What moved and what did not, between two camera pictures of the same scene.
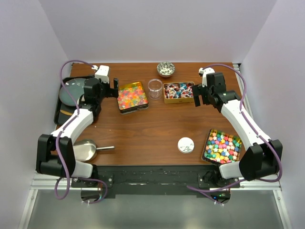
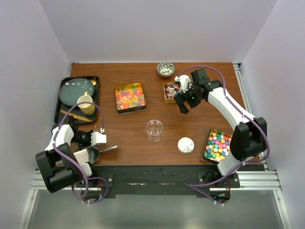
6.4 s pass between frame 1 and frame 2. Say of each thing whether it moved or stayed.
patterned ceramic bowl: stayed
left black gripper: moved
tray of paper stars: stayed
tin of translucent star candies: stayed
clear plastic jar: moved
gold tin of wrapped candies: stayed
